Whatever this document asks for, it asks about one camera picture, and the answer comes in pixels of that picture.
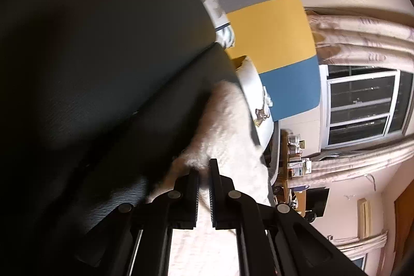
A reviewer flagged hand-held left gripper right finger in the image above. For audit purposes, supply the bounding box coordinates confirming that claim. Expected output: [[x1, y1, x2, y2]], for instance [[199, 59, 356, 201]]
[[210, 159, 366, 276]]

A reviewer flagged black flat monitor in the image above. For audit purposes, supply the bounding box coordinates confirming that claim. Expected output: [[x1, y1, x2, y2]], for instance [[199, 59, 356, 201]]
[[305, 187, 330, 216]]

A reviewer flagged brown wooden door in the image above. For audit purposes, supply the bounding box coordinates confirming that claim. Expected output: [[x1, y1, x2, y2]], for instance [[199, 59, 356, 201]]
[[394, 185, 414, 265]]

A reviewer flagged dark corner window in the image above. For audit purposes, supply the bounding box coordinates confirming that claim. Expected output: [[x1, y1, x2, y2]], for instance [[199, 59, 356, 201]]
[[350, 254, 367, 271]]

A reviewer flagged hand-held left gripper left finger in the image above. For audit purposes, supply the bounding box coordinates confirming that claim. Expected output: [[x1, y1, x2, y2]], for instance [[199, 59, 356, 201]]
[[79, 169, 200, 276]]

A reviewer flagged pink patterned curtain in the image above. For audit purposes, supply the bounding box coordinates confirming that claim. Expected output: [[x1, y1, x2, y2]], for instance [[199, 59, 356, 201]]
[[333, 230, 389, 258], [306, 8, 414, 70], [310, 138, 414, 190]]

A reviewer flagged cream knitted towel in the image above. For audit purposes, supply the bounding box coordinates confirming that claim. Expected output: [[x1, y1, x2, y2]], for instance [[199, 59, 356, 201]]
[[144, 79, 275, 276]]

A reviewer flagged wall air conditioner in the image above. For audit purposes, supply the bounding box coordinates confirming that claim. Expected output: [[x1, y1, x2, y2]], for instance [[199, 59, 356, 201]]
[[357, 198, 373, 238]]

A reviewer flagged geometric triangle print pillow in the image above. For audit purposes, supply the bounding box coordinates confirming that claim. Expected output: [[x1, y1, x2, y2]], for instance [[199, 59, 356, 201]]
[[179, 0, 235, 48]]

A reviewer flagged wooden desk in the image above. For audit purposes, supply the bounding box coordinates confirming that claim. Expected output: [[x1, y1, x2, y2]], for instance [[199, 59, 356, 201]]
[[274, 130, 308, 219]]

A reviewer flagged white deer print pillow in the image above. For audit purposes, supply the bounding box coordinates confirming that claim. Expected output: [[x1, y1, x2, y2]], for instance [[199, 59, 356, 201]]
[[234, 55, 276, 150]]

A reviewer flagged grey yellow blue sofa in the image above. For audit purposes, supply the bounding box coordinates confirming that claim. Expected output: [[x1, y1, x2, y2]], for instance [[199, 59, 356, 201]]
[[193, 0, 321, 188]]

